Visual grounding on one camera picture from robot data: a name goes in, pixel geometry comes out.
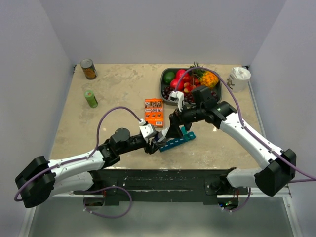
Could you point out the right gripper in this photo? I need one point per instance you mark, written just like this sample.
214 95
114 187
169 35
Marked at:
175 130

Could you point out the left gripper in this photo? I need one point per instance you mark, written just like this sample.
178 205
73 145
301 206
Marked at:
152 148

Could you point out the teal weekly pill organizer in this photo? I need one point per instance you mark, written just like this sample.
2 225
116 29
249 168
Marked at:
187 137

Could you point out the white pill bottle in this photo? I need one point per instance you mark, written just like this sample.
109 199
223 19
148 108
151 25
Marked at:
160 138

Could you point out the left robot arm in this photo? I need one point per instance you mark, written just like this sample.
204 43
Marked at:
41 177

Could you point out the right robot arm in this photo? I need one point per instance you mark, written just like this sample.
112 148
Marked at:
275 165

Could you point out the dark grape bunch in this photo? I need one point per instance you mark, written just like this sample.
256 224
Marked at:
188 98

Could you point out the orange razor box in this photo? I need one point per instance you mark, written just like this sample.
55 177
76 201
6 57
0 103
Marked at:
154 112

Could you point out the red apple bottom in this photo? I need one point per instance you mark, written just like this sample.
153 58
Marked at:
174 83

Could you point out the red apple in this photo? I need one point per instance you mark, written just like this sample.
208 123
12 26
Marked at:
181 74
174 83

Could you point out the red cherries pile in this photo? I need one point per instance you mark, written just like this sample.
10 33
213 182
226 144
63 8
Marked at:
190 82

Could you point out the grey fruit tray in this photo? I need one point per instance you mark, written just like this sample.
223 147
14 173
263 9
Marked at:
218 91

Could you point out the green lime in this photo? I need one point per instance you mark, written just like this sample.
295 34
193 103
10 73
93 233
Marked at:
168 77

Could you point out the red apple top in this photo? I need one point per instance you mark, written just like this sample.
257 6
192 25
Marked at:
181 74

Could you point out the toy pineapple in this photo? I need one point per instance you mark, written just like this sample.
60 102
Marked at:
202 77

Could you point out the green bottle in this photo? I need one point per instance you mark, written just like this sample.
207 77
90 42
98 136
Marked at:
90 98

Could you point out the tin can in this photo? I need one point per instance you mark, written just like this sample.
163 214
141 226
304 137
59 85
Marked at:
88 68

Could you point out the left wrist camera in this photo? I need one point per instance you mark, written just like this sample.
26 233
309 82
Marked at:
147 130

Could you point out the black base frame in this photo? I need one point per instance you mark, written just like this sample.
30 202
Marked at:
148 185

